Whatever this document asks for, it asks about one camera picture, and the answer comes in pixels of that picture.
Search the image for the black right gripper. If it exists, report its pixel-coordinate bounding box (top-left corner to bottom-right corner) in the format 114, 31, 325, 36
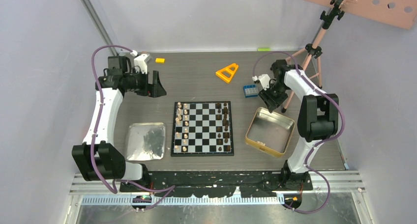
259, 82, 289, 113

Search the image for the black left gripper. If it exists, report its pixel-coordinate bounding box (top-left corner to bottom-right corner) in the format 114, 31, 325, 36
124, 68, 166, 98

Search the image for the dark chess piece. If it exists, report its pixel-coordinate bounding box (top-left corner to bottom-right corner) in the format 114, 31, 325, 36
222, 114, 228, 126

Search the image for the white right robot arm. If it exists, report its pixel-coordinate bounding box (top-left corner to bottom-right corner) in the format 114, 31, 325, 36
252, 60, 339, 190

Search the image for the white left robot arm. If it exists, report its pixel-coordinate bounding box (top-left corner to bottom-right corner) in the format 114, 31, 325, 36
72, 51, 167, 192

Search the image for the pink perforated board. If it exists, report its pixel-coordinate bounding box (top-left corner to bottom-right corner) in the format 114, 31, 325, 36
306, 0, 417, 29

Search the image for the blue and grey lego block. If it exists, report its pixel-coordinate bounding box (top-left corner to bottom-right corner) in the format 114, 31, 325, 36
242, 84, 259, 98

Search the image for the gold square metal tin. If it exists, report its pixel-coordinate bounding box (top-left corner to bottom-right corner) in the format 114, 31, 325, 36
245, 107, 296, 158

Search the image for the small yellow block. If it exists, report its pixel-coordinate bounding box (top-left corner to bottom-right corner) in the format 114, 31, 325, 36
155, 58, 165, 64

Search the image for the yellow triangle toy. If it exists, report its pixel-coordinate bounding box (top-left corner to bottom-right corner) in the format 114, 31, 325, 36
215, 63, 239, 84

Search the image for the pink tripod stand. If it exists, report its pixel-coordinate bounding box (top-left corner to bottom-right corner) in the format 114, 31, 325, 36
281, 0, 327, 113

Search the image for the silver tin lid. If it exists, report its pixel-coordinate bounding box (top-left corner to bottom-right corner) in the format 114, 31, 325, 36
124, 122, 166, 162

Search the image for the black and white chessboard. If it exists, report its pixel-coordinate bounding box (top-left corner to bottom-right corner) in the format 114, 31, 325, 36
171, 101, 235, 157

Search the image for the green block at wall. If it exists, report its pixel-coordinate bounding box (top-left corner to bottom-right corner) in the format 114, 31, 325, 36
257, 48, 271, 52

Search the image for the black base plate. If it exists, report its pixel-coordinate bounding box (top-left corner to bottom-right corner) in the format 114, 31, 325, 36
138, 170, 313, 198

